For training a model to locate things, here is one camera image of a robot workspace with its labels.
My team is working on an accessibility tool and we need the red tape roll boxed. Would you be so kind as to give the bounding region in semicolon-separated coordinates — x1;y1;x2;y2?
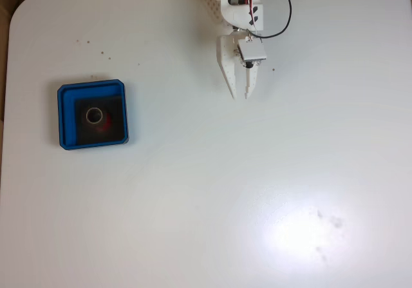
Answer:
84;106;114;133

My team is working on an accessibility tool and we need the blue square box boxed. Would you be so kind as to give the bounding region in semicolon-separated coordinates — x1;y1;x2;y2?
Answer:
57;79;131;151

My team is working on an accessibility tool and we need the white square camera box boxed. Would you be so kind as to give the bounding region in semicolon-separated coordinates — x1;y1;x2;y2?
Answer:
237;39;268;63

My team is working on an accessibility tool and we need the red and white cable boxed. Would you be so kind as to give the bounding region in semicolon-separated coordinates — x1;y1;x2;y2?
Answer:
244;0;278;36

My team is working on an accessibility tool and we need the white perforated base plate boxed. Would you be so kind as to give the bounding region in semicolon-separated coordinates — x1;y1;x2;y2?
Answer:
203;0;225;24

